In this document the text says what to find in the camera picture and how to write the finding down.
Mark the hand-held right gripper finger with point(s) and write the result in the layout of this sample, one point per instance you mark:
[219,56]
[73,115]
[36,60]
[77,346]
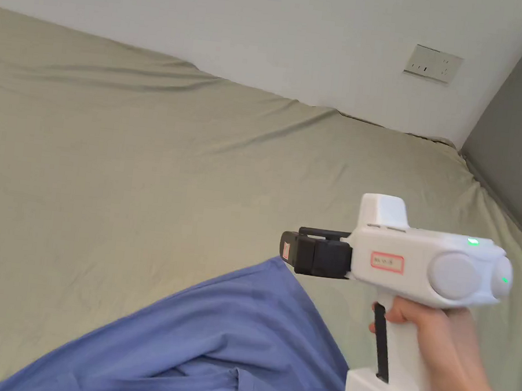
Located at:
[288,246]

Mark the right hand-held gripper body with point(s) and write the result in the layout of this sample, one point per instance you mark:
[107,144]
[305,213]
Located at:
[421,263]

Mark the person's right hand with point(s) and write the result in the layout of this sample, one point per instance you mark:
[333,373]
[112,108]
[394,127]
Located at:
[450,346]

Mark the blue garment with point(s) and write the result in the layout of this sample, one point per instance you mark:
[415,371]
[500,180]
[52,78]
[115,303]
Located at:
[207,348]

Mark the bed with pale green sheet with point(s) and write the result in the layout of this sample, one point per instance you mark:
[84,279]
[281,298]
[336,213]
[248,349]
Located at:
[128,167]

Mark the white wall socket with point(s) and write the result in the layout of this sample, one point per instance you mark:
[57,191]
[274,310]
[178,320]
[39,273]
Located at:
[433,64]

